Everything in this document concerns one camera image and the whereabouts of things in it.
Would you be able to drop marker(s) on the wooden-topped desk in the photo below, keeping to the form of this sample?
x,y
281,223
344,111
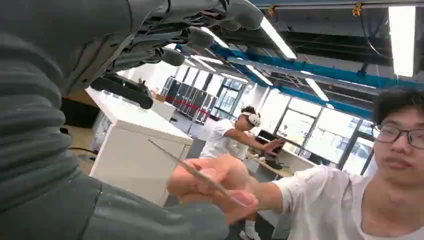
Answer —
x,y
275,169

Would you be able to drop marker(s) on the red barrier belt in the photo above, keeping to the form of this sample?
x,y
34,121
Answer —
x,y
192,106

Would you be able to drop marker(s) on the black flat device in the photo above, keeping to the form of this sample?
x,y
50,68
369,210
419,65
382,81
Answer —
x,y
122,89

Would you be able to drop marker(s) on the thin card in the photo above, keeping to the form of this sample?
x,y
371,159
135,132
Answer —
x,y
198,174

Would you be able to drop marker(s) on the person's hand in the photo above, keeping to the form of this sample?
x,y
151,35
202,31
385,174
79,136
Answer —
x,y
228,172

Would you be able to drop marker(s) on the person with white headset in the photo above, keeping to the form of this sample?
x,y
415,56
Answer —
x,y
222,139

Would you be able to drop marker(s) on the black monitor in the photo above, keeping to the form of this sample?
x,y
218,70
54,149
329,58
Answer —
x,y
266,136

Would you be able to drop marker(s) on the black-rimmed glasses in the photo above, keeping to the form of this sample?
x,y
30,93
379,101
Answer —
x,y
392,133

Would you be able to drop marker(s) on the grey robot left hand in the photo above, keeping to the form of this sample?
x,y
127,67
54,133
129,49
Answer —
x,y
82,30

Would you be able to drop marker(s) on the person with black glasses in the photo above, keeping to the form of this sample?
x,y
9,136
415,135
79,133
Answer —
x,y
331,205

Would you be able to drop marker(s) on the white VR headset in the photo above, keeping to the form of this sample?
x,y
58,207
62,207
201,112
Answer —
x,y
253,119

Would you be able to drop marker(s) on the white cabinet block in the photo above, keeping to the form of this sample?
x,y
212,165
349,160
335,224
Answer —
x,y
139,159

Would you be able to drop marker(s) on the row of dark lockers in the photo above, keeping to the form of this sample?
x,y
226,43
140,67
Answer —
x,y
188,97

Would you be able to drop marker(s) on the long ceiling light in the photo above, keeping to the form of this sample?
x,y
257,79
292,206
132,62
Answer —
x,y
259,75
278,38
317,89
401,39
215,37

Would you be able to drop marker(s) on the ribbed grey left arm sleeve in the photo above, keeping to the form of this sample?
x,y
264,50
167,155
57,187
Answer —
x,y
30,126

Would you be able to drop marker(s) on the blue ceiling beam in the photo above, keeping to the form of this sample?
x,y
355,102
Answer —
x,y
314,69
331,102

